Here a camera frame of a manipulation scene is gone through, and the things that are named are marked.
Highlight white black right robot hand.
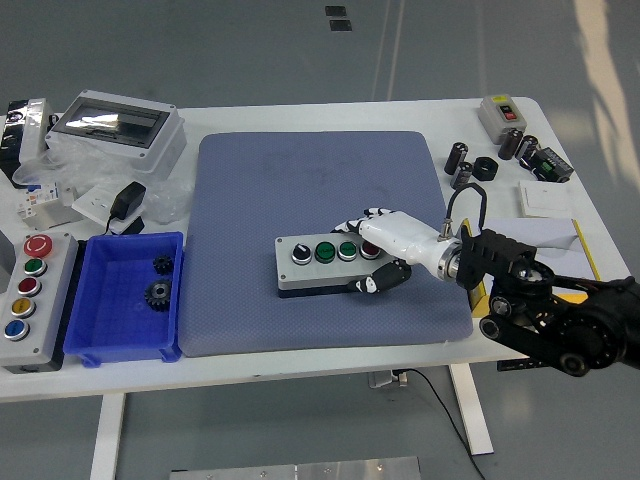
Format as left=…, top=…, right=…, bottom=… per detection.
left=330, top=206, right=444, bottom=295

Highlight grey four-button control box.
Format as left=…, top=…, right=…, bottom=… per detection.
left=274, top=234, right=401, bottom=301

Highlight grey five-button control box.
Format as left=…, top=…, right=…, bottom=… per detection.
left=0, top=232, right=80, bottom=375

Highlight black hex nut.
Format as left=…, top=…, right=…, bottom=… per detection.
left=472, top=156, right=500, bottom=182

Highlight blue-grey table mat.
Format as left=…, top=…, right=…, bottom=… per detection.
left=178, top=130, right=474, bottom=358

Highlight yellow white cardboard box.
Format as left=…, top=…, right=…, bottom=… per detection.
left=459, top=217, right=604, bottom=320

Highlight black green terminal module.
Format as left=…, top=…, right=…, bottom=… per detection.
left=529, top=146, right=575, bottom=184

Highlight black table control panel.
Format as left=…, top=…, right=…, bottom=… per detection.
left=496, top=357, right=541, bottom=372

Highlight white table leg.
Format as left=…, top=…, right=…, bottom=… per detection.
left=89, top=393, right=126, bottom=480
left=448, top=363, right=495, bottom=456

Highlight large black bevel gear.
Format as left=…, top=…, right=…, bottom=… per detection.
left=143, top=278, right=175, bottom=314

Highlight silver metal floor plate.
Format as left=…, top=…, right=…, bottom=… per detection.
left=169, top=455, right=421, bottom=480

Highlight black power adapter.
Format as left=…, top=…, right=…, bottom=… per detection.
left=108, top=180, right=148, bottom=221

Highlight blue plastic bin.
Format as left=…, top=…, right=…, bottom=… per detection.
left=63, top=230, right=185, bottom=369

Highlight clear plastic bag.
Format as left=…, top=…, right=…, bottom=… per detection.
left=12, top=134, right=194, bottom=226

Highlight white circuit breaker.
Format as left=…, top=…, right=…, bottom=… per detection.
left=14, top=180, right=69, bottom=221

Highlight white and black device box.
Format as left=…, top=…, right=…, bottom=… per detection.
left=0, top=98, right=55, bottom=189

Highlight grey under-table bracket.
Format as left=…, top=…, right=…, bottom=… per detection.
left=368, top=370, right=410, bottom=389

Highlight white wall switch plate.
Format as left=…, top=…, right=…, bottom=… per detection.
left=517, top=179, right=575, bottom=219

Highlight grey red-black switch box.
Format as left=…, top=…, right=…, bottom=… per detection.
left=477, top=94, right=524, bottom=145

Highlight black floor cable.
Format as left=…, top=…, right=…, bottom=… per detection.
left=399, top=368, right=489, bottom=480

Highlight grey enclosure with clear lid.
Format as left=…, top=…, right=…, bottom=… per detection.
left=44, top=89, right=188, bottom=175

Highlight white wall socket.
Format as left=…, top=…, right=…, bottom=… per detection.
left=71, top=184, right=144, bottom=235

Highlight grey metal bracket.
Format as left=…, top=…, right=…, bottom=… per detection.
left=34, top=187, right=86, bottom=231

